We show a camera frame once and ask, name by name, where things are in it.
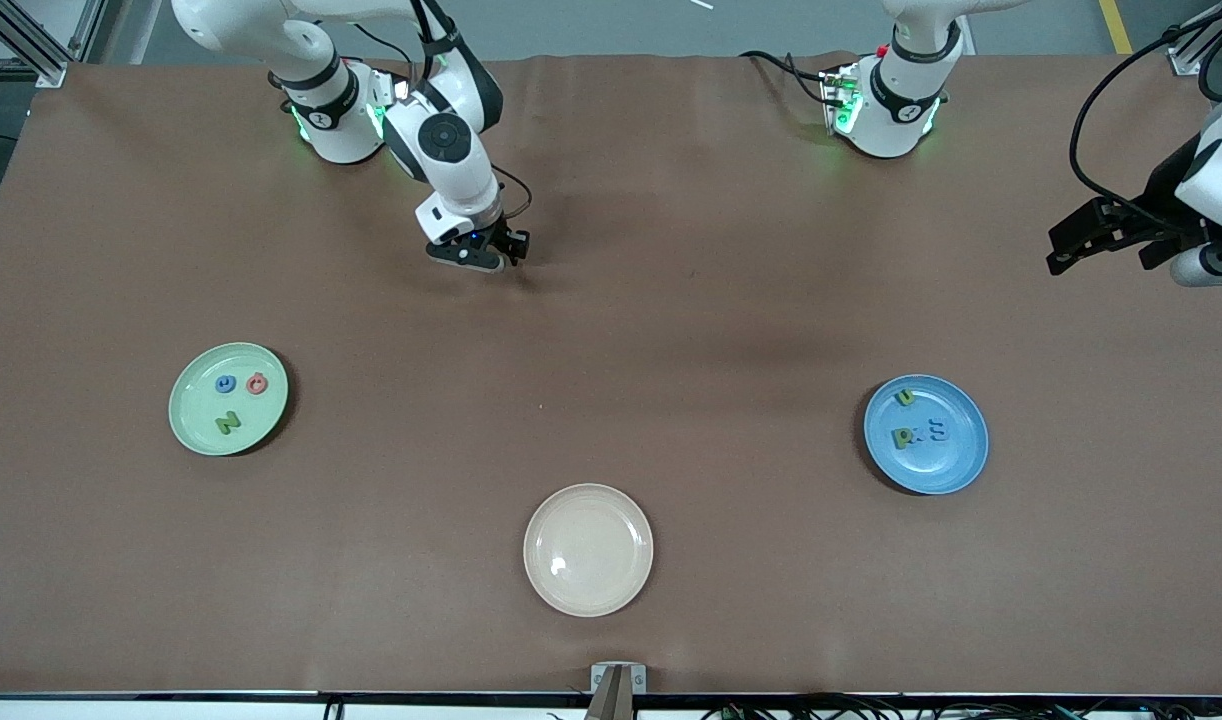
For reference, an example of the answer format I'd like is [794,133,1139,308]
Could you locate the brown table cover sheet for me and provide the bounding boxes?
[0,52,1222,696]

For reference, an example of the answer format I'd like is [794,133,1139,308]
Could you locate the blue plate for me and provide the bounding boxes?
[863,374,990,496]

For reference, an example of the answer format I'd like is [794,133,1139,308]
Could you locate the beige plate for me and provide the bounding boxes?
[523,483,655,618]

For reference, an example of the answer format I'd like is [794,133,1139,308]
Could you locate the green plate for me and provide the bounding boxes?
[168,342,290,457]

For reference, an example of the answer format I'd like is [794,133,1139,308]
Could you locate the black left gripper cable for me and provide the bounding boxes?
[1068,0,1222,233]

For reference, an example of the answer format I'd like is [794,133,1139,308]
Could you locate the aluminium corner bracket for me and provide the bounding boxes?
[1166,25,1222,79]

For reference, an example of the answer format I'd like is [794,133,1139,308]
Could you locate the black left arm base cable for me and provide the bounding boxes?
[738,50,832,106]

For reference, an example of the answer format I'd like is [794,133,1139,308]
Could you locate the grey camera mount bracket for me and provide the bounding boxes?
[586,662,647,720]

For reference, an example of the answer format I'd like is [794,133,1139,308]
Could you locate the aluminium frame beams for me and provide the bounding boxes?
[0,0,137,89]

